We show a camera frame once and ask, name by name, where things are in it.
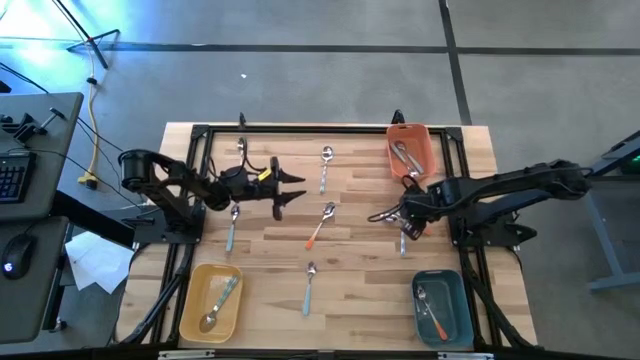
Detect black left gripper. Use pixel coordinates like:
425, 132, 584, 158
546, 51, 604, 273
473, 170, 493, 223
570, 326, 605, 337
231, 155, 308, 222

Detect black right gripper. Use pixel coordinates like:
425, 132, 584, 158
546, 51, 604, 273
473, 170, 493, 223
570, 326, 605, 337
366, 186, 444, 243

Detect teal plastic bin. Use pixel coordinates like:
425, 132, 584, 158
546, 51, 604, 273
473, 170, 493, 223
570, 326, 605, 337
410, 269, 476, 350

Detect orange plastic bin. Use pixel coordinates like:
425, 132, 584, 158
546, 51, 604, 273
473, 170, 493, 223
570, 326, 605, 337
386, 122, 439, 185

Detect yellow plastic bin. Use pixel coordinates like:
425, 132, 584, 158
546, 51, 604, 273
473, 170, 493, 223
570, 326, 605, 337
178, 263, 245, 345

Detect black diagonal support beam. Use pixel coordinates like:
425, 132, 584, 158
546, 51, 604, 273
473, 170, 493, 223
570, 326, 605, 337
49, 190, 139, 247

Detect white paper sheet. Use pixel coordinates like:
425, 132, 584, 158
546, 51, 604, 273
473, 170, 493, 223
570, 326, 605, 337
64, 230, 135, 295

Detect grey office desk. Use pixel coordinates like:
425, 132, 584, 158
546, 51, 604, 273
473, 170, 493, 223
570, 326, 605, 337
0, 215, 70, 345
0, 92, 85, 222

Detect black device with green light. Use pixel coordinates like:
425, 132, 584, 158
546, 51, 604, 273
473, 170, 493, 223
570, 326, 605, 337
617, 147, 640, 176

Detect black tripod stand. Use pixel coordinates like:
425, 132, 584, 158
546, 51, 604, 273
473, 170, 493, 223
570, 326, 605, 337
51, 0, 122, 70

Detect black desk clamp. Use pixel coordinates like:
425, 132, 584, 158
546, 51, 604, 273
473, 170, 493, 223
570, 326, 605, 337
0, 107, 66, 146

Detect black computer mouse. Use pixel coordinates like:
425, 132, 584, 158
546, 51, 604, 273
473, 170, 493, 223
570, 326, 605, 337
0, 233, 38, 281

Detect black computer keyboard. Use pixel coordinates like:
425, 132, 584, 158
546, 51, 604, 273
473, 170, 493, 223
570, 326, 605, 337
0, 151, 38, 205

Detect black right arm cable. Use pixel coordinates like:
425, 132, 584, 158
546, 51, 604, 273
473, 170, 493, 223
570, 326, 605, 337
401, 173, 422, 195

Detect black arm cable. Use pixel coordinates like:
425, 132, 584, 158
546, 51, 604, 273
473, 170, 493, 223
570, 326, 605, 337
206, 149, 269, 182
401, 173, 422, 195

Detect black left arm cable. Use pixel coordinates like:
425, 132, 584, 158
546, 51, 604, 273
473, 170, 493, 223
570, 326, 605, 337
206, 149, 269, 182

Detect black aluminium table frame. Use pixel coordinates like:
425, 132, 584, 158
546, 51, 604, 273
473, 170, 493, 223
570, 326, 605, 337
117, 122, 540, 351

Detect silver metal bracket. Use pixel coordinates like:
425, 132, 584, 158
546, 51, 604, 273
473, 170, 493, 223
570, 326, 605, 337
438, 351, 495, 360
158, 349, 216, 360

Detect black floor cable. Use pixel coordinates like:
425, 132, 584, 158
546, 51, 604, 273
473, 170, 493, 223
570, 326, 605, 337
74, 116, 126, 154
0, 60, 51, 95

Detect blue-grey desk frame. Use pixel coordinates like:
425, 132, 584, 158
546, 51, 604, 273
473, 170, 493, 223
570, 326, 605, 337
549, 130, 640, 294

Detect yellow extension cable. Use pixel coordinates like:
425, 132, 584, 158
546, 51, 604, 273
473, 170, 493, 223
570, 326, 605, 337
77, 42, 100, 190

